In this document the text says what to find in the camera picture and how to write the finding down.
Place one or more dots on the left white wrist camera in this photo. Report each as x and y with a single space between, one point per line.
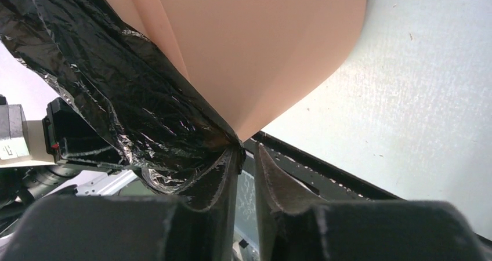
22 142

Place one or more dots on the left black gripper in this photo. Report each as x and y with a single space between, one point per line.
73 142

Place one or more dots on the black plastic trash bag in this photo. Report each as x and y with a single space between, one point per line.
123 86

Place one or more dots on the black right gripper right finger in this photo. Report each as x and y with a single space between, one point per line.
296 224

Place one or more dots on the orange plastic trash bin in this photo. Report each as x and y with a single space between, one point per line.
250 59

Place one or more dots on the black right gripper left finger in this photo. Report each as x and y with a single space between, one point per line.
196 225

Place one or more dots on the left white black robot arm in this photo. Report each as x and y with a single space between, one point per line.
21 186

